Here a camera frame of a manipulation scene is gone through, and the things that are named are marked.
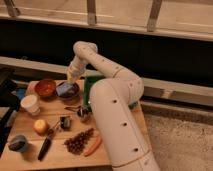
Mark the orange carrot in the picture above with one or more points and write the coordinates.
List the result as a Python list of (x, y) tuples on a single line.
[(94, 146)]

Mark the red orange bowl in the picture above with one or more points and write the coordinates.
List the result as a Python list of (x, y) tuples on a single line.
[(45, 88)]

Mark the red yellow apple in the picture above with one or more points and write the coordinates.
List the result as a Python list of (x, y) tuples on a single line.
[(40, 126)]

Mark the metal window post middle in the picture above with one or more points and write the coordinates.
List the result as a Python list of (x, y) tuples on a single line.
[(91, 12)]

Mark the blue object at table edge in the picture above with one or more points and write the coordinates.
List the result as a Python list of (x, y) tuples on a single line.
[(20, 93)]

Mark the small black metal clip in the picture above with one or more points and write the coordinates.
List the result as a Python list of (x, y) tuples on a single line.
[(65, 122)]

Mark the purple bowl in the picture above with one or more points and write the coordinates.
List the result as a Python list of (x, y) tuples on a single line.
[(71, 94)]

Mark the metal window post right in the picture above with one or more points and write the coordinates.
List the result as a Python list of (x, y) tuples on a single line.
[(153, 17)]

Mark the metal window post left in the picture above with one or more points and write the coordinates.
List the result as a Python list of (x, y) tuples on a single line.
[(12, 10)]

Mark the blue grey sponge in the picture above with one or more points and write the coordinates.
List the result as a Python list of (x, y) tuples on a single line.
[(63, 88)]

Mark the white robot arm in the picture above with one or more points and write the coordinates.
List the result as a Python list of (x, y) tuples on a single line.
[(125, 145)]

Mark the metal window post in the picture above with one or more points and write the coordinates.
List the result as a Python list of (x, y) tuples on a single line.
[(12, 10), (91, 12), (153, 17)]

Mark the black handled knife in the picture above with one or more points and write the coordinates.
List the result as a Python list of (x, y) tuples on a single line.
[(47, 142)]

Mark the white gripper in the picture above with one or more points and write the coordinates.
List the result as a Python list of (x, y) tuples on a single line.
[(76, 68)]

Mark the white paper cup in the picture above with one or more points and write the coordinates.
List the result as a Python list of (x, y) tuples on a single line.
[(31, 104)]

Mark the bunch of dark grapes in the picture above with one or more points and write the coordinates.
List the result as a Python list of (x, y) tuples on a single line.
[(76, 144)]

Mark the green plastic tray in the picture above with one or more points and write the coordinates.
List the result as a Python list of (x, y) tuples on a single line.
[(87, 90)]

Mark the silver measuring cup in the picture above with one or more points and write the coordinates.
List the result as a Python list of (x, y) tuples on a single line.
[(83, 112)]

